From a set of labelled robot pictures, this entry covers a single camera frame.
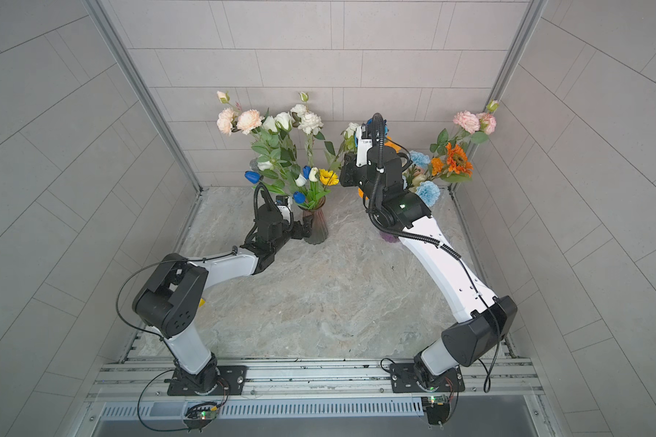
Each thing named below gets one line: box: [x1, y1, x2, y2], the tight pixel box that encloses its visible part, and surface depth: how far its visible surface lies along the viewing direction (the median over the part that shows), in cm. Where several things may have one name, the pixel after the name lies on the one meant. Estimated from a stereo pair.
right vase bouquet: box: [385, 100, 499, 208], surface depth 77 cm
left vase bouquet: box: [216, 91, 361, 211], surface depth 82 cm
